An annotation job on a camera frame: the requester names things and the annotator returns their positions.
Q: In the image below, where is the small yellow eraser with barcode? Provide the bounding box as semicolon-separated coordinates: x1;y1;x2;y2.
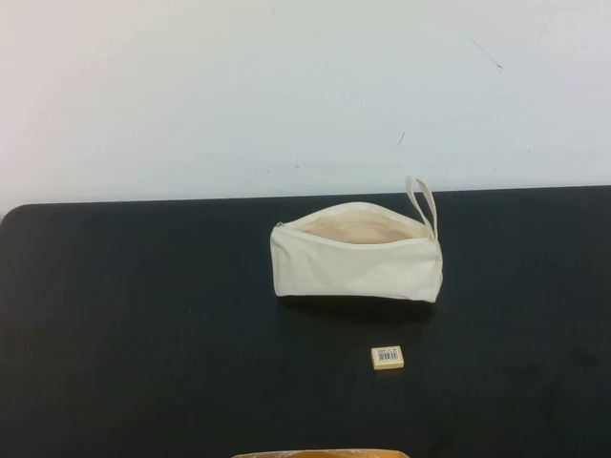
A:
370;346;407;369

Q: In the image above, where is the yellow cardboard box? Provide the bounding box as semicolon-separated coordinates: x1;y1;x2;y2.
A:
232;448;408;458

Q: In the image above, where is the cream canvas pencil case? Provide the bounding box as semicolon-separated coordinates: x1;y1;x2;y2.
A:
269;175;443;303

